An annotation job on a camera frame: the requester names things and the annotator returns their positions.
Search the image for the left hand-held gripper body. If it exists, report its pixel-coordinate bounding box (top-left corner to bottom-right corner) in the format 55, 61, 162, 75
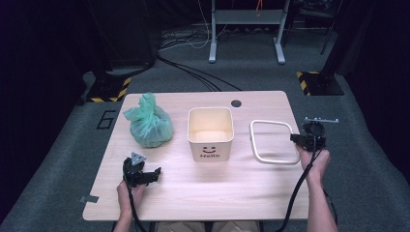
122, 152, 150, 189

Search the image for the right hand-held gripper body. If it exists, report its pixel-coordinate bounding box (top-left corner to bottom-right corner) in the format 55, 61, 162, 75
301, 116, 340, 153

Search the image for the white bin rim ring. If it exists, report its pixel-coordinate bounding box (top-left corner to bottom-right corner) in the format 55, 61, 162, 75
249, 119, 302, 165

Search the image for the green plastic bag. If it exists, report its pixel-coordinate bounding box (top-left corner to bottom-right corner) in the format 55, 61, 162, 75
123, 92, 174, 149

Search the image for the white plastic bin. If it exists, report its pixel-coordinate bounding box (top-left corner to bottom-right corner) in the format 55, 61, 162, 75
187, 106, 235, 163

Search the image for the person's left hand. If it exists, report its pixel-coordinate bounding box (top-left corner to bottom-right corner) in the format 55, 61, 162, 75
116, 179, 147, 212

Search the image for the person's right hand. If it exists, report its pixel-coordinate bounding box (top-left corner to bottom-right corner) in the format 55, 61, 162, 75
295, 144, 332, 182

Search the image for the grey tape piece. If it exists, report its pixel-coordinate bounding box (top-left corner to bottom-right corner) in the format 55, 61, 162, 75
78, 194, 100, 204

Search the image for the black cabinet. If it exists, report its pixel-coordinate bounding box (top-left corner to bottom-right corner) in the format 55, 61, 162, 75
81, 0, 159, 76

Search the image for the left hand-held gripper cable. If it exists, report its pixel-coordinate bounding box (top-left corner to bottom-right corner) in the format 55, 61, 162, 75
123, 175, 148, 232

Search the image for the hand-held gripper cable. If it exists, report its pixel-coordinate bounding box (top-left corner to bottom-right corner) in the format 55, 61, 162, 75
123, 175, 148, 232
275, 134, 324, 232

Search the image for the right hand-held gripper cable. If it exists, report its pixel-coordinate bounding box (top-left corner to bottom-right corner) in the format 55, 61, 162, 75
275, 134, 324, 232

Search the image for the yellow black striped base plate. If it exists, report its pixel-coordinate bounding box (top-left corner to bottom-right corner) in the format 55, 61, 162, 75
296, 70, 345, 97
85, 76, 132, 103

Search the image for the black floor cable bundle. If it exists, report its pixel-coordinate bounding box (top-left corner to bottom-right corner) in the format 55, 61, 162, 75
157, 52, 242, 93

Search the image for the white metal desk frame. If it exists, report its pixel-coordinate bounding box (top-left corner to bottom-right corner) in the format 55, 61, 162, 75
208, 0, 287, 65

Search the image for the white hanging cable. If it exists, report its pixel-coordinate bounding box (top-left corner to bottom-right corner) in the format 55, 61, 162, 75
159, 0, 228, 52

